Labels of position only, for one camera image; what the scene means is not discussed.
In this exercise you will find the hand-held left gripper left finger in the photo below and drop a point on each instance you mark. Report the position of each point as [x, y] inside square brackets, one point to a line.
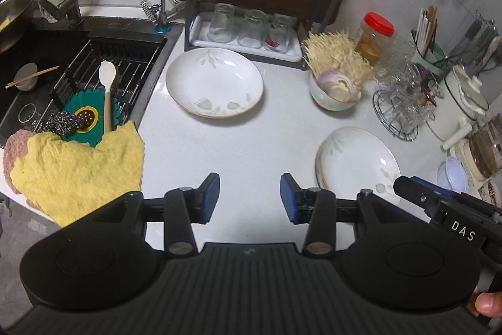
[210, 198]

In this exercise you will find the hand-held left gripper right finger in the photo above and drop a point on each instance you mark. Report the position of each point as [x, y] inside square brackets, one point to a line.
[288, 199]

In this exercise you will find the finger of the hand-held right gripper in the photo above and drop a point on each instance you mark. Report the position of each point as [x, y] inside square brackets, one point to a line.
[411, 189]

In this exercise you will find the person's right hand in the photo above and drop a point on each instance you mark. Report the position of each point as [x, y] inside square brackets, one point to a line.
[488, 304]

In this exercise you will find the small blue white lid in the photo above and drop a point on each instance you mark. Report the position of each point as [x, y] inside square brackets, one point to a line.
[453, 174]

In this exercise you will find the bowl of chili flakes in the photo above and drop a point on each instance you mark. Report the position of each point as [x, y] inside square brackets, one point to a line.
[493, 195]

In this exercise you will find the cream kettle base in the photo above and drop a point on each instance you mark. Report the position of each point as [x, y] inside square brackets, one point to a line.
[468, 162]

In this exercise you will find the white electric cooking pot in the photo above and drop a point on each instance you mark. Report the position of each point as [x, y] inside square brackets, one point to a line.
[443, 119]

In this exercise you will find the glass health kettle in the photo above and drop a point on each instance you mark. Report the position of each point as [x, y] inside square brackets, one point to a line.
[486, 150]

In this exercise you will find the white bowl with onion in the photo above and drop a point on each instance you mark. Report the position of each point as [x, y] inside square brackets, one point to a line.
[329, 101]

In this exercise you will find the glass pot lid white knob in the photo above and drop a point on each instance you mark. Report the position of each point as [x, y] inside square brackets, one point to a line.
[466, 87]

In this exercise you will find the round floral white plate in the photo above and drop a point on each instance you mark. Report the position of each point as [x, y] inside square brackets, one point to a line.
[213, 82]

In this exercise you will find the purple onion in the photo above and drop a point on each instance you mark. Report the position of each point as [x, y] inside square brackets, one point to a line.
[337, 84]

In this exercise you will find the yellow dish cloth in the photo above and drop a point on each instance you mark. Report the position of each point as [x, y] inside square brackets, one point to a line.
[78, 174]

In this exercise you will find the green chopstick holder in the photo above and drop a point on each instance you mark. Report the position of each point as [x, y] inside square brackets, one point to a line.
[431, 56]

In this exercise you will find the green flower sink strainer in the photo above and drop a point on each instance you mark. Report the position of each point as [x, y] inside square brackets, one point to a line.
[88, 123]

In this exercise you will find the red-lidded plastic jar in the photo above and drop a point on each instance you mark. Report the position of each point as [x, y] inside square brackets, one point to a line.
[372, 40]

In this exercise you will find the black sink drain rack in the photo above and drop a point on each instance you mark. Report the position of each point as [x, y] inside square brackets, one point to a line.
[133, 60]

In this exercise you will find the white drip tray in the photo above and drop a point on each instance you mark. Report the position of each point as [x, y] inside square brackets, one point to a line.
[200, 40]

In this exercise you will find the hanging metal utensils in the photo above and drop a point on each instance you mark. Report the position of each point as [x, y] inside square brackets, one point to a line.
[476, 40]

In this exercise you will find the bundle of chopsticks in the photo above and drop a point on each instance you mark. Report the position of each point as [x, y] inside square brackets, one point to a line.
[425, 25]

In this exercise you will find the clear drinking glass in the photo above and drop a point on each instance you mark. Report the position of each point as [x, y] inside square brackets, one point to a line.
[253, 29]
[221, 23]
[278, 32]

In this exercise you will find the steel wool scrubber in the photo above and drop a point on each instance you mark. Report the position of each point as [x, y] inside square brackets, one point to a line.
[59, 123]

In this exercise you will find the clear glass in sink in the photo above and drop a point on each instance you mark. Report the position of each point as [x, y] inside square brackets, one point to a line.
[28, 117]

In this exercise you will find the pink dish cloth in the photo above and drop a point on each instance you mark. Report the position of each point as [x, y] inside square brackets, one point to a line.
[13, 150]

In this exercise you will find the wooden chopstick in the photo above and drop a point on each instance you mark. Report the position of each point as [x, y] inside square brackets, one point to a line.
[23, 82]
[43, 73]

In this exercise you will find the small grey bowl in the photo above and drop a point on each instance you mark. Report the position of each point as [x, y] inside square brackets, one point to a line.
[26, 82]

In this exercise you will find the black kitchen sink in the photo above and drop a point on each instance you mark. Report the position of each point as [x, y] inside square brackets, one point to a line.
[47, 44]

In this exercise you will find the steel pan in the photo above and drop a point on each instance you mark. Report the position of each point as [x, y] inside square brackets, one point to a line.
[13, 17]

